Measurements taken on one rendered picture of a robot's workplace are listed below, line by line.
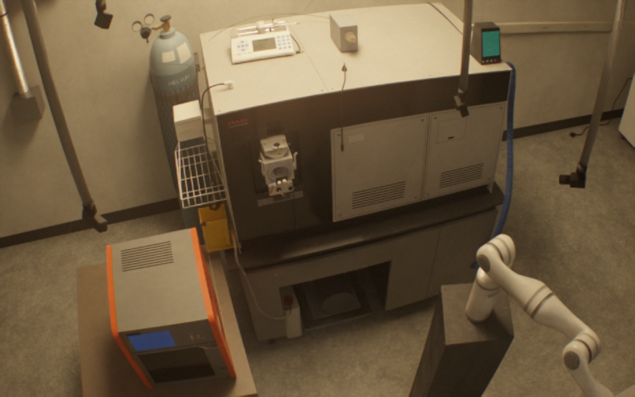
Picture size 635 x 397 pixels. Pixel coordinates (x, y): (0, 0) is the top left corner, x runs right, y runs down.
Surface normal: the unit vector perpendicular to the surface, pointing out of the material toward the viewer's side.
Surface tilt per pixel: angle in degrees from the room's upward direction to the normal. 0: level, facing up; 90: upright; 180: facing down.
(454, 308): 0
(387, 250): 90
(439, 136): 90
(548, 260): 0
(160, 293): 0
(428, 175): 90
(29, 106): 90
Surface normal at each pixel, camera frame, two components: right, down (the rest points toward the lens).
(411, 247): 0.26, 0.65
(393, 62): -0.04, -0.73
